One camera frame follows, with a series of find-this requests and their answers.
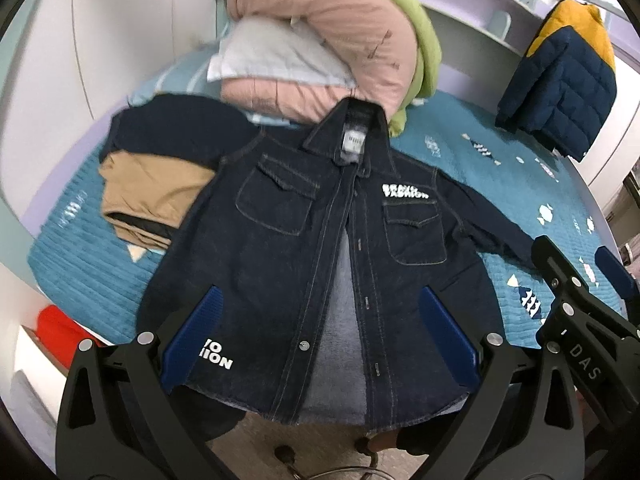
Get dark denim shirt jacket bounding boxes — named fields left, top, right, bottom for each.
left=137, top=100, right=533, bottom=431

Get dark navy garment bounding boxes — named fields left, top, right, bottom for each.
left=99, top=93, right=260, bottom=170

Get teal patterned bed cover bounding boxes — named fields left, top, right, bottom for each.
left=27, top=92, right=623, bottom=344

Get red object beside bed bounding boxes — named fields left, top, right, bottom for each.
left=35, top=304, right=104, bottom=370

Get navy and yellow puffer jacket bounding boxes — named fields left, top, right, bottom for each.
left=495, top=0, right=617, bottom=162

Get folded khaki trousers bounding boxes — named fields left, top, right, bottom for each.
left=99, top=151, right=215, bottom=250

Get pink quilt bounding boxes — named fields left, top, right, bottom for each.
left=221, top=0, right=418, bottom=124

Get white pillow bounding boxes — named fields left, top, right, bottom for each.
left=207, top=15, right=357, bottom=89

